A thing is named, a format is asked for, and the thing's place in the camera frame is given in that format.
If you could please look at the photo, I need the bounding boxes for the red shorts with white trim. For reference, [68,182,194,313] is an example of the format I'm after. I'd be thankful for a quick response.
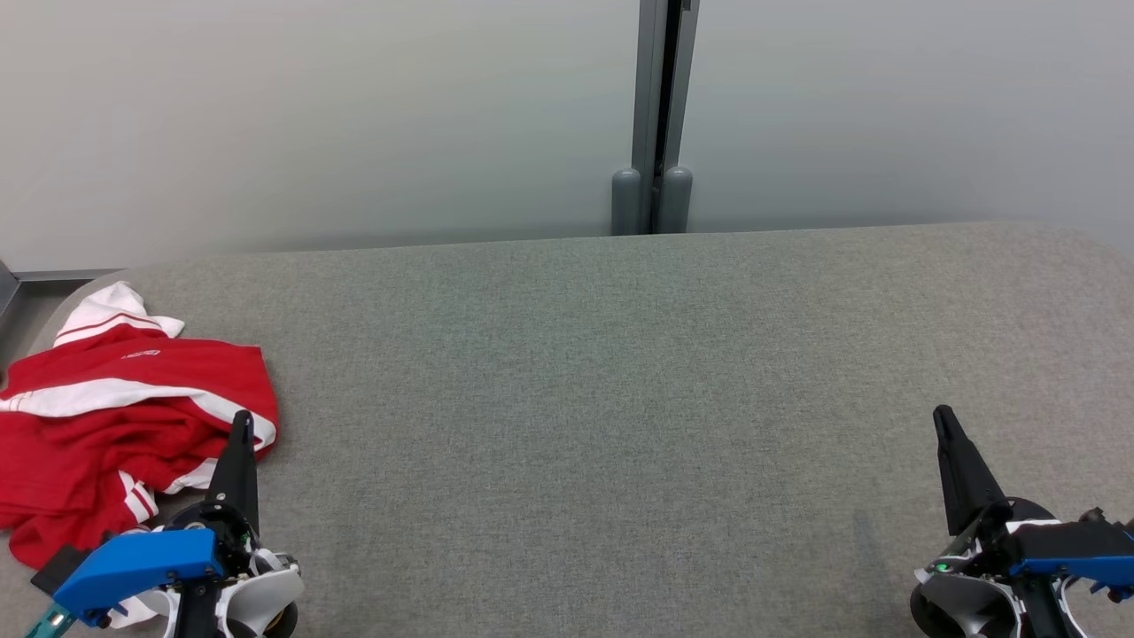
[0,281,280,570]

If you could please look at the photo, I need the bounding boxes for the grey metal partition post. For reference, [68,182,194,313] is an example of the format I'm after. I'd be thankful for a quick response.
[631,0,701,236]

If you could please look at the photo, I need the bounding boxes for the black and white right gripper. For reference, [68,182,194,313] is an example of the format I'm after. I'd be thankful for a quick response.
[910,405,1092,638]

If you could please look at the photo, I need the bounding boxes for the grey cylindrical post foot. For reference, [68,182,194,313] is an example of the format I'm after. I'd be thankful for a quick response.
[611,168,641,237]
[659,166,694,235]

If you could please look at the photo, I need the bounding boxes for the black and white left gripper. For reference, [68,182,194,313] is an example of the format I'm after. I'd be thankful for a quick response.
[133,410,307,638]

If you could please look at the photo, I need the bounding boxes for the grey fabric covered table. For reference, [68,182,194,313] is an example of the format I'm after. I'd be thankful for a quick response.
[0,222,1134,638]

